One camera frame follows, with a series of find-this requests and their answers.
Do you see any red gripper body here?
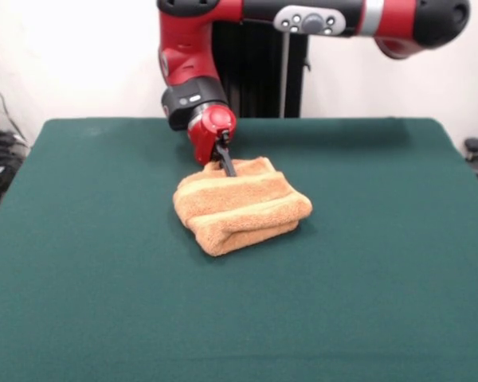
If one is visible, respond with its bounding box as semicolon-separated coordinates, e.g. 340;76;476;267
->
187;105;237;166

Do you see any orange terry towel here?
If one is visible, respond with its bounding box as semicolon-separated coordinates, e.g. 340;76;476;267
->
172;156;314;258

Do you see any dark green table cloth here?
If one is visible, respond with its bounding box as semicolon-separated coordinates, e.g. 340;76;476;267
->
0;116;478;382

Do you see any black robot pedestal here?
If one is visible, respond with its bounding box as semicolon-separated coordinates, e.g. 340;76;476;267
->
210;19;312;119

